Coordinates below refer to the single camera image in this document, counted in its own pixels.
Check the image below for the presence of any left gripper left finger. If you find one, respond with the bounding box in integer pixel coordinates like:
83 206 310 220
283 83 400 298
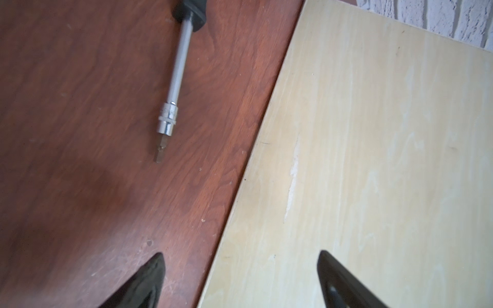
100 252 166 308

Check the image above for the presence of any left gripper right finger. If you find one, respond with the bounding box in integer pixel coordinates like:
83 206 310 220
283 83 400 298
317 250 387 308

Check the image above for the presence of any light plywood board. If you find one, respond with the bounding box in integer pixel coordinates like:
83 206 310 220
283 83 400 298
199 1 492 307

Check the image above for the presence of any black handled screwdriver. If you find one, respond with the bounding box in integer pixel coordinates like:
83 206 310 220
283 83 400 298
155 0 207 163

